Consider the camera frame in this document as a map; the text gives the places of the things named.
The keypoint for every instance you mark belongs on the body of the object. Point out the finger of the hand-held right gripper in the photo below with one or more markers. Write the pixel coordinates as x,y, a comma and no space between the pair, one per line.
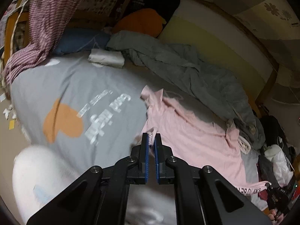
270,188

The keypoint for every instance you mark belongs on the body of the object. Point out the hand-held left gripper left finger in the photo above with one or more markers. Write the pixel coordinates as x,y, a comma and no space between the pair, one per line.
146,164

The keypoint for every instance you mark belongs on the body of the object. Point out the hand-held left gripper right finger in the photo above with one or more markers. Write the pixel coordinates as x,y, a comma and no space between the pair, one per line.
156,166

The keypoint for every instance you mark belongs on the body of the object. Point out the pink t-shirt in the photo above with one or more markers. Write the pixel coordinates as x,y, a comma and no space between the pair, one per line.
199,140

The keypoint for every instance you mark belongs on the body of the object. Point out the person's right hand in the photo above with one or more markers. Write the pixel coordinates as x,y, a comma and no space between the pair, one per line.
275,216

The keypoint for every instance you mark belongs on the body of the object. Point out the dark grey hoodie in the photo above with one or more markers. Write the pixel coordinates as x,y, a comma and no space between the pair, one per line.
264,168

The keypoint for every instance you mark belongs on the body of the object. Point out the white crumpled clothing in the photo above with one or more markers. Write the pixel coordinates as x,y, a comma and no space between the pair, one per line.
279,161

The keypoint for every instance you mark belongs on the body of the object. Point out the folded dark grey garment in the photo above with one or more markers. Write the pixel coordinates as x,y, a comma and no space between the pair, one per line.
256,133

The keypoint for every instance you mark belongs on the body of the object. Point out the black clothing pile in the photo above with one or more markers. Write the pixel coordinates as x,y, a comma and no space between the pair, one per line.
271,126

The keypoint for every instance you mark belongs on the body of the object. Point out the grey-green duvet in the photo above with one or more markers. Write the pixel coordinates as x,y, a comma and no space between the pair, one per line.
187,72

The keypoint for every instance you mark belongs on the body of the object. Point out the grey printed bed sheet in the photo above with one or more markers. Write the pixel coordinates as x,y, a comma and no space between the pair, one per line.
70,86

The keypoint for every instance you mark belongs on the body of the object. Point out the small folded white cloth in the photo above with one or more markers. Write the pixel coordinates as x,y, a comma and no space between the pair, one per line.
105,57

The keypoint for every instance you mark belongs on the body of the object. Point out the yellow paper scrap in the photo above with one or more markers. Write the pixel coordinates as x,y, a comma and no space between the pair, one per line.
11,124

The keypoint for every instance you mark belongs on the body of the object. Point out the blue pillow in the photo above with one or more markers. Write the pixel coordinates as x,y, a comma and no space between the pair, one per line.
77,41

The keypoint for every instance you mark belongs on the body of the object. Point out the orange carrot plush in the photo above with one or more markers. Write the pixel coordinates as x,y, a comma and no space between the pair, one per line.
140,21

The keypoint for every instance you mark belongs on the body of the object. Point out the yellow and white headboard panel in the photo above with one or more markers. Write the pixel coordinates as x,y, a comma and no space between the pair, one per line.
211,30

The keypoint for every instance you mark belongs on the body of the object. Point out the purple striped cloth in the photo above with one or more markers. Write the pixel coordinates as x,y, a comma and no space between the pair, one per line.
46,11

